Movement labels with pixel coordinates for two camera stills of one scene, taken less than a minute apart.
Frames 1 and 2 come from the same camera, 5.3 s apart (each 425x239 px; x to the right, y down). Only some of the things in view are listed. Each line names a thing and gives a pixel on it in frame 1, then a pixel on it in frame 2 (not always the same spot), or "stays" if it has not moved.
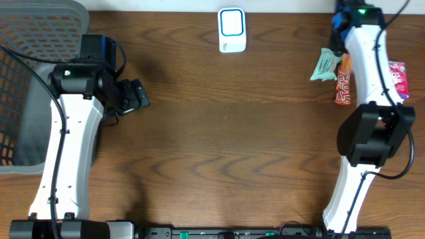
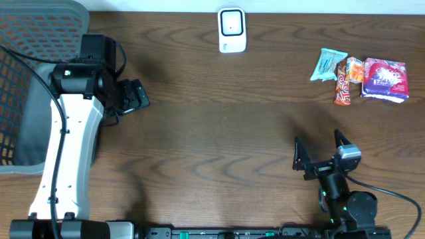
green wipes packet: (327, 68) stays
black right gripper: (337, 42) to (321, 169)
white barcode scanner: (232, 30) stays
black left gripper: (133, 95) stays
